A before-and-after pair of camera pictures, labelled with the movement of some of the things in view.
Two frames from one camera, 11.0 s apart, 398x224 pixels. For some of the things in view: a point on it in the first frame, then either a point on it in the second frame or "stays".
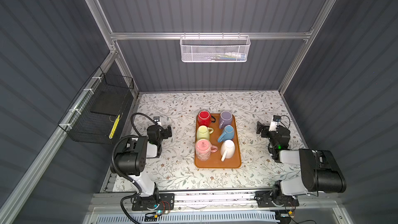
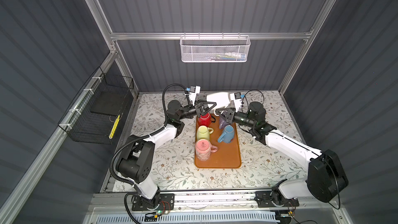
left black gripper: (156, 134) -> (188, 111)
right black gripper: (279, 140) -> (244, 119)
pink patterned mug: (203, 149) stays
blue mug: (228, 134) stays
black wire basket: (99, 113) stays
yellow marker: (114, 127) stays
